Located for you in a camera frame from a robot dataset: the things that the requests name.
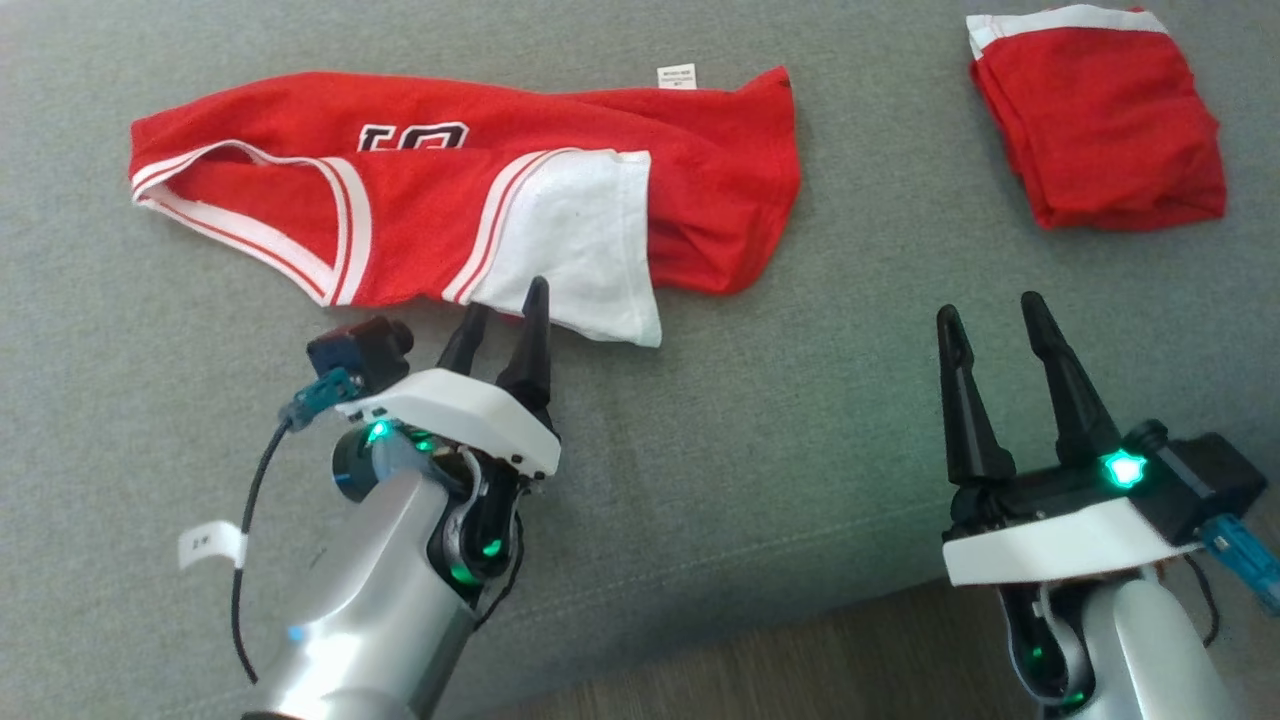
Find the teal camera connector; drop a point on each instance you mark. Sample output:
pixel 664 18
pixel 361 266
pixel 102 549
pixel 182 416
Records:
pixel 1245 560
pixel 318 398

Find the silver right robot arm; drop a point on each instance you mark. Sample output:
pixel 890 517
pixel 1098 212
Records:
pixel 1150 660

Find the teal left camera connector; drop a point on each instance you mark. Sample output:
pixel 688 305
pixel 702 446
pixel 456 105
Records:
pixel 318 398

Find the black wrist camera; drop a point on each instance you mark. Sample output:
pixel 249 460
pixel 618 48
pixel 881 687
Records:
pixel 1205 480
pixel 355 352

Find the red shorts with white waistband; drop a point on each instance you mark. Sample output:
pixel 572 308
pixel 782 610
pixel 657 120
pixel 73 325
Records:
pixel 1100 120

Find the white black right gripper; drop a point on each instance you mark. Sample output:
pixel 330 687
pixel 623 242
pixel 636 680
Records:
pixel 1050 545

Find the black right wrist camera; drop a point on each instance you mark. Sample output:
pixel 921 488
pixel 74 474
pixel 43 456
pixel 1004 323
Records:
pixel 1205 480

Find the teal right camera connector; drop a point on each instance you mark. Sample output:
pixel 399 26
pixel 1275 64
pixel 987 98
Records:
pixel 1245 560

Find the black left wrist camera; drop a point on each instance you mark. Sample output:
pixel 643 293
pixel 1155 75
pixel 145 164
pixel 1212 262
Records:
pixel 355 352

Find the red white striped jersey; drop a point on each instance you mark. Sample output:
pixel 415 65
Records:
pixel 420 200

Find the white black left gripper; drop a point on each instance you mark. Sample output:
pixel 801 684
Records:
pixel 470 415

